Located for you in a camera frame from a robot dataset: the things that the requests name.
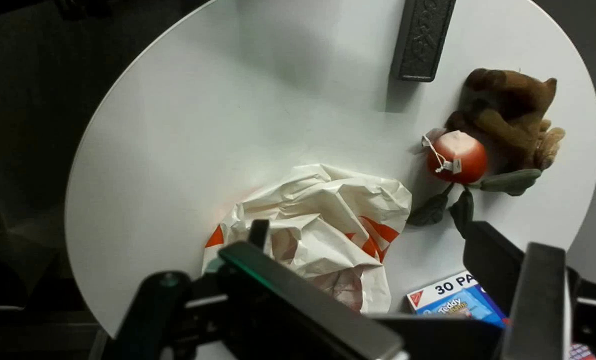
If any white orange plastic bag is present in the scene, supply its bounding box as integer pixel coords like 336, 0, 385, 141
202, 165, 412, 315

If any round white table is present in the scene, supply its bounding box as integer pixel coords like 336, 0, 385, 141
65, 0, 596, 333

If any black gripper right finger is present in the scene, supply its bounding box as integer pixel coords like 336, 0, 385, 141
465, 223, 571, 360

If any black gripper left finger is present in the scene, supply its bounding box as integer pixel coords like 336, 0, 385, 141
218, 221, 407, 360

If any red plush radish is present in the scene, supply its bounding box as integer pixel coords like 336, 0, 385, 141
411, 130, 542, 236

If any brown plush moose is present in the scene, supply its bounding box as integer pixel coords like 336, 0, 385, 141
446, 69, 566, 171

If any blue snack variety box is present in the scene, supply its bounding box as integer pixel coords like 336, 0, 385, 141
405, 270, 507, 329

